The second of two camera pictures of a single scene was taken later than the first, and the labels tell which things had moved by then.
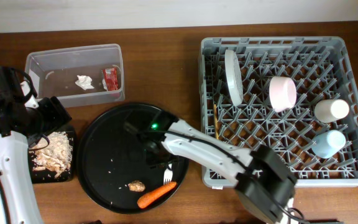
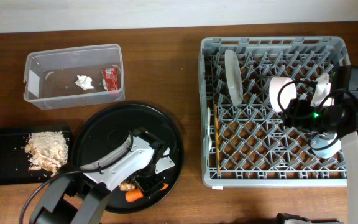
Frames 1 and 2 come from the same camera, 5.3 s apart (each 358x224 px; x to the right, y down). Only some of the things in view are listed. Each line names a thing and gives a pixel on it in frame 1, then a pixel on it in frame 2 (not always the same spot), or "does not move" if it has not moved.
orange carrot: [155, 195] to [135, 194]
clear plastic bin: [78, 76] does not move
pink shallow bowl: [283, 93] does not move
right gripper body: [153, 157] to [305, 117]
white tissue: [84, 81] does not move
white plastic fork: [168, 175] to [208, 117]
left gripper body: [48, 117] to [148, 180]
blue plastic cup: [327, 145] does not move
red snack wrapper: [110, 76] does not move
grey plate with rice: [234, 79] does not move
